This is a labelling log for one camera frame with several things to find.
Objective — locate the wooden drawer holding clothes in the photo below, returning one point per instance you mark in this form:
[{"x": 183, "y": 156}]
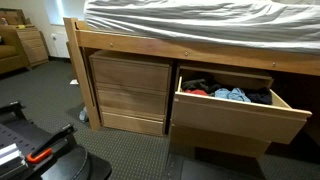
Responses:
[{"x": 233, "y": 116}]

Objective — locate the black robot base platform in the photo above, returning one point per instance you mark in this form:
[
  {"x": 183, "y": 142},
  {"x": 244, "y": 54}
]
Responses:
[{"x": 66, "y": 166}]

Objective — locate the wooden three-drawer dresser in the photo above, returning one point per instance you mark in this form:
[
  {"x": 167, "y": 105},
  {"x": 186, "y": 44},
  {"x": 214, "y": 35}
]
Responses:
[{"x": 130, "y": 75}]

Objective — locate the plain wooden dresser drawer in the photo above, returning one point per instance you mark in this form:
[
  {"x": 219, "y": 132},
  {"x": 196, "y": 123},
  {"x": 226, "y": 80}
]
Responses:
[{"x": 216, "y": 140}]

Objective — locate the red garment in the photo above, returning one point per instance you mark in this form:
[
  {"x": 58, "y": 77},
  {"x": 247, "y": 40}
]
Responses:
[{"x": 196, "y": 92}]

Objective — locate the black garment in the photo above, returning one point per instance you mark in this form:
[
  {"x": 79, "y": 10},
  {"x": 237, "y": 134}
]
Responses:
[{"x": 198, "y": 85}]

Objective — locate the light blue garment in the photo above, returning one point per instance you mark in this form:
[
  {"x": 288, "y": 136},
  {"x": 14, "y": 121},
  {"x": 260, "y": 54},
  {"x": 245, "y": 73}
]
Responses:
[{"x": 233, "y": 94}]

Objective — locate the wooden dresser carcass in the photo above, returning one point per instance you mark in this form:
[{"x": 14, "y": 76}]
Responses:
[{"x": 233, "y": 75}]

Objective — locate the blue cloth on floor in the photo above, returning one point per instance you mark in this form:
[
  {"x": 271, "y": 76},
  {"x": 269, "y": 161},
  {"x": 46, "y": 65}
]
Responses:
[{"x": 83, "y": 115}]

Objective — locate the white paper scrap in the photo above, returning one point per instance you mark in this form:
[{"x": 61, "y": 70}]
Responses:
[{"x": 74, "y": 82}]

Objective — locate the mattress with grey sheet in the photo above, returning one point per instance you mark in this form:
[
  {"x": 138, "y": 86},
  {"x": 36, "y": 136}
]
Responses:
[{"x": 216, "y": 23}]

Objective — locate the navy garment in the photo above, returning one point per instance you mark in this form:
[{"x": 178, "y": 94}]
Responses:
[{"x": 261, "y": 96}]

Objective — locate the bright window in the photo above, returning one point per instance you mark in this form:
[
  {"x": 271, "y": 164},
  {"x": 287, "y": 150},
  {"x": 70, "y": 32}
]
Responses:
[{"x": 66, "y": 10}]

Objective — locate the small distant wooden dresser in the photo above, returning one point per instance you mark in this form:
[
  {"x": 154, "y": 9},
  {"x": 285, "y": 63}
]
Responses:
[{"x": 33, "y": 46}]

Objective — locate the small yellow item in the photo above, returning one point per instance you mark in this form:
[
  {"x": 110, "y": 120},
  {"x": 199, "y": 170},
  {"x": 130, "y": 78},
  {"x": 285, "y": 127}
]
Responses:
[{"x": 21, "y": 27}]

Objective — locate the silver aluminium profile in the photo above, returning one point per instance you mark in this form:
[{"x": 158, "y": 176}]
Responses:
[{"x": 11, "y": 158}]

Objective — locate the wooden bed frame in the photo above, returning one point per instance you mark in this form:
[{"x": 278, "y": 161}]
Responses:
[{"x": 133, "y": 43}]

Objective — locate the white wall radiator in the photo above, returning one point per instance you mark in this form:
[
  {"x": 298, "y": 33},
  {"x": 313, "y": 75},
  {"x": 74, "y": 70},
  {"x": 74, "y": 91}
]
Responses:
[{"x": 60, "y": 45}]

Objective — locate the black metal bracket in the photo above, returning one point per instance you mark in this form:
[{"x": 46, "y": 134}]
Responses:
[{"x": 13, "y": 110}]

